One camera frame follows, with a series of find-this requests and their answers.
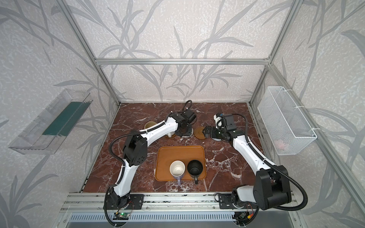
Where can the pink object in basket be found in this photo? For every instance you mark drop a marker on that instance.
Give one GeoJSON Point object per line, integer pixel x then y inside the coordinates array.
{"type": "Point", "coordinates": [280, 145]}

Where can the white wire mesh basket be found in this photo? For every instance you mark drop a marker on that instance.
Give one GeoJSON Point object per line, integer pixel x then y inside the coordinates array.
{"type": "Point", "coordinates": [285, 121]}

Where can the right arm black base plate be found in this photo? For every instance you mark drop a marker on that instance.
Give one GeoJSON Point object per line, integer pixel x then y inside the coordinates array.
{"type": "Point", "coordinates": [226, 201]}

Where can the woven multicolour round coaster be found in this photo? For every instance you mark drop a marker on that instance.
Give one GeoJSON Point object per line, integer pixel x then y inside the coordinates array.
{"type": "Point", "coordinates": [188, 134]}

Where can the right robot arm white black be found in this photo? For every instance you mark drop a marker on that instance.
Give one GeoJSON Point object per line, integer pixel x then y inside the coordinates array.
{"type": "Point", "coordinates": [272, 182]}

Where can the green circuit board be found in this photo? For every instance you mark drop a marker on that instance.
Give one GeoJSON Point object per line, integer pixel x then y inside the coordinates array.
{"type": "Point", "coordinates": [121, 216]}

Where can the black mug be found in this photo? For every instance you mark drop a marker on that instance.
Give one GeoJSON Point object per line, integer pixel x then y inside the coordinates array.
{"type": "Point", "coordinates": [195, 169]}

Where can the orange rectangular tray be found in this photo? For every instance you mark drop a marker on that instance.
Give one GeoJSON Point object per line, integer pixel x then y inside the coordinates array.
{"type": "Point", "coordinates": [168, 154]}

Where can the round wooden saucer coaster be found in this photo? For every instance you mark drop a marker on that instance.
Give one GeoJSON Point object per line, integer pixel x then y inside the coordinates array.
{"type": "Point", "coordinates": [198, 132]}

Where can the aluminium front rail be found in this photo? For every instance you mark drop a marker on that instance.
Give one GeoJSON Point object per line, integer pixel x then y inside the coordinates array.
{"type": "Point", "coordinates": [153, 202]}

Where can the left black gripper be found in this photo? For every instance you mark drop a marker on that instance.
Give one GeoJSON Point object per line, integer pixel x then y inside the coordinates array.
{"type": "Point", "coordinates": [184, 130]}

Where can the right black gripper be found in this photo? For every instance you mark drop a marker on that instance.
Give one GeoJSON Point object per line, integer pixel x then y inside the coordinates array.
{"type": "Point", "coordinates": [212, 132]}

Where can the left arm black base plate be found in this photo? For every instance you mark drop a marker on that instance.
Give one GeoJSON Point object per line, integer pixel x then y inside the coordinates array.
{"type": "Point", "coordinates": [134, 201]}

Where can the purple mug white inside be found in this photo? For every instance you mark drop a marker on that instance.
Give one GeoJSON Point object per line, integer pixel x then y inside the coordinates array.
{"type": "Point", "coordinates": [177, 170]}

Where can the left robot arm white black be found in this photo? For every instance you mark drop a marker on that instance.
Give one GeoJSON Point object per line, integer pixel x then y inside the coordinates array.
{"type": "Point", "coordinates": [135, 153]}

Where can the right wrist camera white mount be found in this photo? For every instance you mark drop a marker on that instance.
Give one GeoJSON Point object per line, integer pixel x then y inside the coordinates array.
{"type": "Point", "coordinates": [218, 120]}

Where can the clear plastic wall bin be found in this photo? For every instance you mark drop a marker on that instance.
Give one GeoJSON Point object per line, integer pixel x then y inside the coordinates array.
{"type": "Point", "coordinates": [48, 131]}

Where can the beige glazed mug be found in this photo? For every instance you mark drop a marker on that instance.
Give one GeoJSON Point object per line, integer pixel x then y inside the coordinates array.
{"type": "Point", "coordinates": [150, 125]}

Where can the right electronics board with wires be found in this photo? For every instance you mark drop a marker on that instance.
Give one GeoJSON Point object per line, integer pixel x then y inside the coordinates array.
{"type": "Point", "coordinates": [243, 216]}

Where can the dark round wooden coaster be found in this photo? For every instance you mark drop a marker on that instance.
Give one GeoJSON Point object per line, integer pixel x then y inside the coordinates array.
{"type": "Point", "coordinates": [171, 137]}

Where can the white speckled mug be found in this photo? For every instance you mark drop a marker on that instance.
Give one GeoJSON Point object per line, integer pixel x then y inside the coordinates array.
{"type": "Point", "coordinates": [170, 134]}

